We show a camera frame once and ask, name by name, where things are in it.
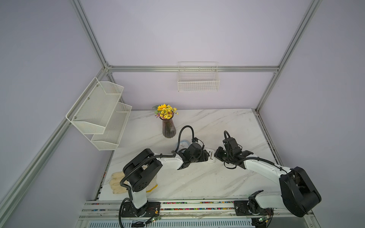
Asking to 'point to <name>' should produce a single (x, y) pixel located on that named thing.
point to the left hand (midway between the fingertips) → (205, 155)
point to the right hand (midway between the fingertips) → (215, 155)
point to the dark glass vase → (168, 128)
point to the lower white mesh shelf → (110, 138)
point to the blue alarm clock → (184, 144)
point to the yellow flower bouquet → (164, 111)
